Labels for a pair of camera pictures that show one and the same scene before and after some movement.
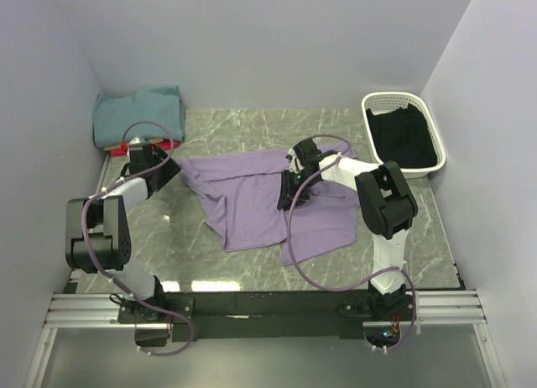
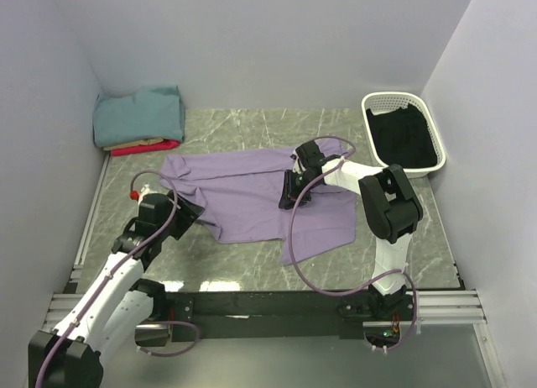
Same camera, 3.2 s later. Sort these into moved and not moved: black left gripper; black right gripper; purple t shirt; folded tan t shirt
Moved: black left gripper
Not moved: folded tan t shirt; black right gripper; purple t shirt
